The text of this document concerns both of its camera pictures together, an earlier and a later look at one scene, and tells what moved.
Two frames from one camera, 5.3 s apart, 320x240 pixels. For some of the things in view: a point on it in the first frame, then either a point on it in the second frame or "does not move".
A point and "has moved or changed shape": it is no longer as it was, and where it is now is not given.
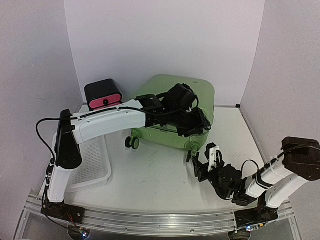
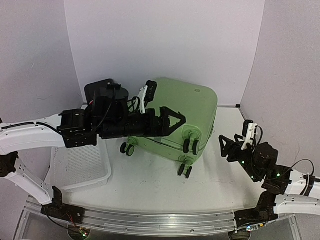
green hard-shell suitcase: [168, 136] has moved or changed shape
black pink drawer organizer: [103, 94] does not move
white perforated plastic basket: [95, 169] does not move
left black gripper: [201, 122] → [162, 129]
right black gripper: [203, 169] → [235, 151]
